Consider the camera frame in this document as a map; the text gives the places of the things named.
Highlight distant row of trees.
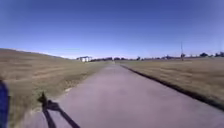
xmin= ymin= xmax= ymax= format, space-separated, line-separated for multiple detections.
xmin=89 ymin=51 xmax=224 ymax=62

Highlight white building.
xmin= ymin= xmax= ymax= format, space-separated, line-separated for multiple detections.
xmin=76 ymin=55 xmax=93 ymax=63

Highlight grey asphalt path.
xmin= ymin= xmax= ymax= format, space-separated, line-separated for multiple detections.
xmin=19 ymin=62 xmax=224 ymax=128

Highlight tall thin lamp pole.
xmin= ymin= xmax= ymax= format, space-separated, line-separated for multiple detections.
xmin=180 ymin=41 xmax=185 ymax=62

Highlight flat dry grass field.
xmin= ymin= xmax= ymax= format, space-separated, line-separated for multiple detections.
xmin=116 ymin=56 xmax=224 ymax=112

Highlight dry grass slope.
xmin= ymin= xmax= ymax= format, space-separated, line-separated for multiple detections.
xmin=0 ymin=47 xmax=111 ymax=128

